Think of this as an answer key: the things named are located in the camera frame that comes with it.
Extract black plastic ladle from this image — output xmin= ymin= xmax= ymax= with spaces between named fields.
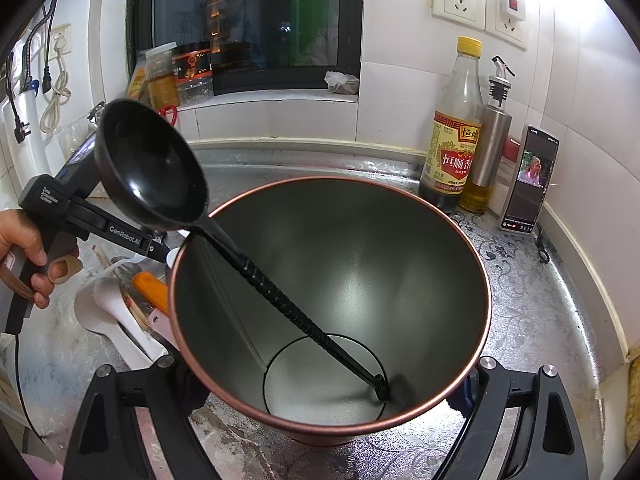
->
xmin=94 ymin=99 xmax=390 ymax=402

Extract white dimpled rice paddle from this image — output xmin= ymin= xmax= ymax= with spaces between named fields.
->
xmin=74 ymin=271 xmax=152 ymax=370

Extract red metal utensil canister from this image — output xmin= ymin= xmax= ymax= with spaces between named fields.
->
xmin=169 ymin=177 xmax=492 ymax=445

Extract white ceramic soup spoon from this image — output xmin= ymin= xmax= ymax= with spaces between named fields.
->
xmin=93 ymin=278 xmax=167 ymax=361

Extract wooden chopsticks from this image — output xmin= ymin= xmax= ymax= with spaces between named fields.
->
xmin=91 ymin=245 xmax=149 ymax=332

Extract person's left hand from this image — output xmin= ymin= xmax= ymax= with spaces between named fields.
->
xmin=0 ymin=209 xmax=81 ymax=309

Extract white plastic pipe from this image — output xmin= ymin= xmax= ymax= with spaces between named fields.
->
xmin=2 ymin=79 xmax=51 ymax=188

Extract yellow snack packet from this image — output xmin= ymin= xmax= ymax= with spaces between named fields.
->
xmin=127 ymin=56 xmax=146 ymax=101

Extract jar with yellow contents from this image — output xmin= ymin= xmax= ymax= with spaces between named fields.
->
xmin=144 ymin=42 xmax=180 ymax=112

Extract jar with black label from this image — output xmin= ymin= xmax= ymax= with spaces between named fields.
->
xmin=172 ymin=41 xmax=213 ymax=106

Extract steel oil dispenser bottle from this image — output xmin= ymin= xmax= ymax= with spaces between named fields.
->
xmin=458 ymin=55 xmax=515 ymax=214

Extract vinegar bottle yellow cap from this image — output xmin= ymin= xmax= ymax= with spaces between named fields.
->
xmin=419 ymin=36 xmax=484 ymax=212

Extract orange handled peeler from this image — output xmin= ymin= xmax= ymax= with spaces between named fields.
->
xmin=132 ymin=271 xmax=169 ymax=315

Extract red handled scissors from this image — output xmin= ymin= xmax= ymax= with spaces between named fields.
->
xmin=158 ymin=104 xmax=178 ymax=127

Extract smartphone leaning on wall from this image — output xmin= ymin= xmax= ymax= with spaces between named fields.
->
xmin=499 ymin=125 xmax=560 ymax=235

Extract white switch plug adapter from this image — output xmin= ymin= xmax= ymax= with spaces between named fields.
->
xmin=485 ymin=0 xmax=528 ymax=51

